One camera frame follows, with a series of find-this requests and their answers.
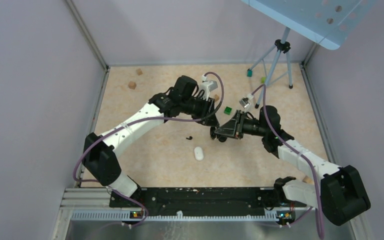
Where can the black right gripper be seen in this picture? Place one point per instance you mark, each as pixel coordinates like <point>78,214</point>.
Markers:
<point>234,128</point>

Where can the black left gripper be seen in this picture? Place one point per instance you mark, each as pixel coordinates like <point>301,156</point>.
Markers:
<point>208,117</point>

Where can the white earbud charging case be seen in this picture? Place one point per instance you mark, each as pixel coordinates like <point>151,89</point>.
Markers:
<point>198,153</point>

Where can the black earbud charging case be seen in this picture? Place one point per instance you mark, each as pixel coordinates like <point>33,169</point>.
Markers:
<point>222,139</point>

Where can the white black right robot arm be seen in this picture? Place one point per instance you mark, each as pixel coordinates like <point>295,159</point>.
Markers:
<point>338,192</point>

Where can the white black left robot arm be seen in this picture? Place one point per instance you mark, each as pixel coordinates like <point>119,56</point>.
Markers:
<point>101,152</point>

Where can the green block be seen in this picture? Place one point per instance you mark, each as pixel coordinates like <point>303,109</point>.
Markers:
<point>227,110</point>

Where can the tan block near base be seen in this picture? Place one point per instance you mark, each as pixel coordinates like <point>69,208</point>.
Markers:
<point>308,180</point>

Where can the small tan wooden cube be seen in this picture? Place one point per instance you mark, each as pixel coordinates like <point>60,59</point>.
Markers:
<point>139,71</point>

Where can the grey tripod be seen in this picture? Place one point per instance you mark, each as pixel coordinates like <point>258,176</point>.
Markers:
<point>282,46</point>

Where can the light blue perforated panel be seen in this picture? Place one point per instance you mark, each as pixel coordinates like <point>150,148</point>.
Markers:
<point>325,22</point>

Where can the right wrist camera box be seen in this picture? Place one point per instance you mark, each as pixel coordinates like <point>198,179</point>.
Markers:
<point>246,102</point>

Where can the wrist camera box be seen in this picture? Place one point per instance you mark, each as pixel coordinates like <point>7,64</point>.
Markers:
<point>246,102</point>
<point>206,87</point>

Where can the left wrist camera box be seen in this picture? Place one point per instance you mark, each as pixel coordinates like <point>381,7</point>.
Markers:
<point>206,87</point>

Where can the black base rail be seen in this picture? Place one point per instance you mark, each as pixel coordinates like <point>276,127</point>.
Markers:
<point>203,201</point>

